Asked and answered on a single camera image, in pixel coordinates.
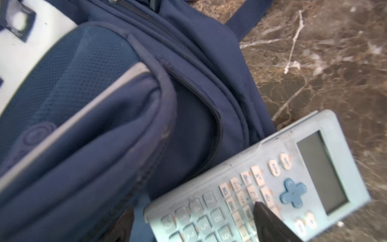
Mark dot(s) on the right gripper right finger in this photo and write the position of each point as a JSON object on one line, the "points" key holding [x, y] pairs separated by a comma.
{"points": [[270, 228]]}

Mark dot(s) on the navy blue backpack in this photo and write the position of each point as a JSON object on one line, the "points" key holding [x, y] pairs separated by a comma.
{"points": [[140, 97]]}

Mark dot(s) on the light blue calculator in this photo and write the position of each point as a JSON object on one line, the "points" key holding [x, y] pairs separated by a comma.
{"points": [[305, 174]]}

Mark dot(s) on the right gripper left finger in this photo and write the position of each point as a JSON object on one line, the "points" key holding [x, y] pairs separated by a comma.
{"points": [[121, 230]]}

